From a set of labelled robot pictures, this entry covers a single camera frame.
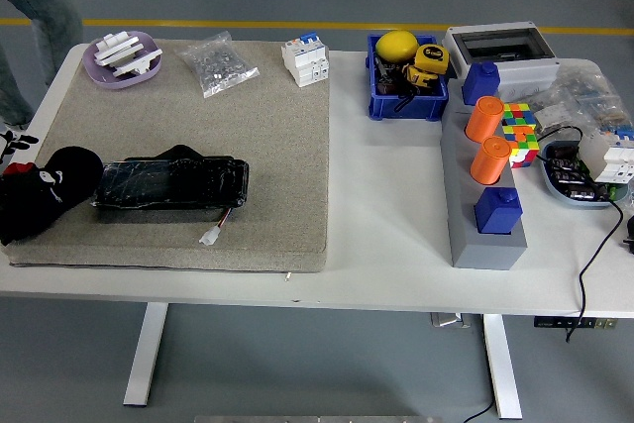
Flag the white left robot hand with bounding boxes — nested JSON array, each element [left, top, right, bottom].
[[0, 129, 40, 177]]

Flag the black rag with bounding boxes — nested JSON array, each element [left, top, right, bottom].
[[0, 146, 105, 246]]

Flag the black glossy panel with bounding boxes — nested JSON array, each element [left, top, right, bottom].
[[91, 144, 251, 211]]

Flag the black table control panel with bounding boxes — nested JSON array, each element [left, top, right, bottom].
[[533, 316, 618, 330]]

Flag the purple tray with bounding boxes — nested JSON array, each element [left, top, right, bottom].
[[81, 30, 163, 91]]

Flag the stacked white plastic pieces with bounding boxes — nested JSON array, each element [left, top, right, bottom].
[[93, 32, 141, 67]]

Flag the person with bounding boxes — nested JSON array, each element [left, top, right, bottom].
[[0, 0, 84, 128]]

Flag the clear bag of screws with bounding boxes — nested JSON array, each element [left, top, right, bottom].
[[173, 30, 261, 100]]

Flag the grey-brown mat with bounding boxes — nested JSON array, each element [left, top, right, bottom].
[[0, 40, 332, 274]]

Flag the white table leg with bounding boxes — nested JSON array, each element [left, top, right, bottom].
[[482, 313, 524, 420], [122, 302, 169, 407]]

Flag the white circuit breaker blue switches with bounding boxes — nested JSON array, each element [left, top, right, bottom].
[[280, 31, 331, 89]]

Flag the dark hand tool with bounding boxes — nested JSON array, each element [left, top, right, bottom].
[[374, 56, 403, 96]]

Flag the blue plastic bin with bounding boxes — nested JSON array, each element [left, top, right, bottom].
[[366, 33, 451, 122]]

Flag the yellow ball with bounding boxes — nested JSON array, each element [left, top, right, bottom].
[[374, 30, 420, 63]]

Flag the yellow black tool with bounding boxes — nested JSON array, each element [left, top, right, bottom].
[[401, 63, 440, 90]]

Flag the yellow tape measure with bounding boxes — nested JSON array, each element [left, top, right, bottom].
[[413, 44, 451, 72]]

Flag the orange cylinder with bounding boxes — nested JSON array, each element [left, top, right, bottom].
[[469, 136, 512, 185], [464, 95, 505, 144]]

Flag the blue block with knob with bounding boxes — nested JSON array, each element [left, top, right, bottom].
[[474, 186, 524, 236], [461, 60, 501, 106]]

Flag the grey block base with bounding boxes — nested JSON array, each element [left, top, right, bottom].
[[439, 93, 529, 271]]

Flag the colourful puzzle cube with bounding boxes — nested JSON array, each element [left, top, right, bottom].
[[500, 102, 541, 169]]

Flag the white distribution box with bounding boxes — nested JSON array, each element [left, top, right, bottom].
[[441, 21, 562, 97]]

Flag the blue-grey bowl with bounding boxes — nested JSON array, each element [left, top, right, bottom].
[[538, 140, 630, 210]]

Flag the black electronic modules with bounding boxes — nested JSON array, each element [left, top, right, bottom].
[[548, 143, 613, 202]]

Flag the clear bags of parts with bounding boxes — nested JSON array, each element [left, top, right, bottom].
[[499, 63, 634, 135]]

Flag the white breaker assembly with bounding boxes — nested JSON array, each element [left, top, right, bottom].
[[578, 126, 634, 184]]

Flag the white plastic bracket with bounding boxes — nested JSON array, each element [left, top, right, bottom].
[[113, 48, 163, 80]]

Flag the panel wire with white connector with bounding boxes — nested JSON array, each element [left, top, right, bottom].
[[198, 207, 234, 246]]

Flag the metal bracket under table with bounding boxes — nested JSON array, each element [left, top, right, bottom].
[[429, 312, 473, 329]]

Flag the black floor cable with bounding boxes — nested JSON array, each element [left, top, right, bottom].
[[463, 398, 497, 423]]

